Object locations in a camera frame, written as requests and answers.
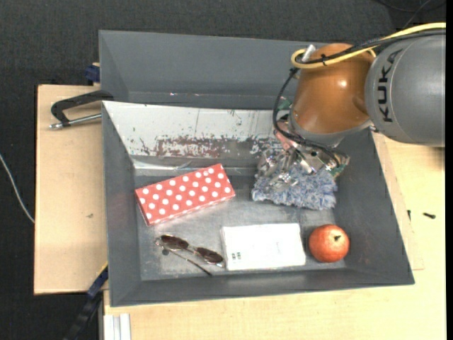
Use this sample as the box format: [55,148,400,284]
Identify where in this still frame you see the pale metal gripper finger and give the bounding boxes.
[257,149,289,177]
[268,172,300,189]

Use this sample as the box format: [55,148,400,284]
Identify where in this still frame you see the blue and white fluffy cloth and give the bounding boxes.
[251,147,339,211]

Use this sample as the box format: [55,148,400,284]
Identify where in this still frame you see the white flat box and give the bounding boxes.
[219,222,307,271]

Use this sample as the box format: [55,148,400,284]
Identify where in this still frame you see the red-orange apple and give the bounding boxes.
[308,224,351,264]

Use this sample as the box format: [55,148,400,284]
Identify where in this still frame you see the red box with white dots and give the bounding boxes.
[134,163,236,226]

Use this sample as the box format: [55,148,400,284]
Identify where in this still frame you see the sunglasses with dark red lenses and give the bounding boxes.
[154,234,226,277]

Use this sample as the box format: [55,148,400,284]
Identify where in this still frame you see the grey metal bin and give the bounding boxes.
[98,29,415,307]

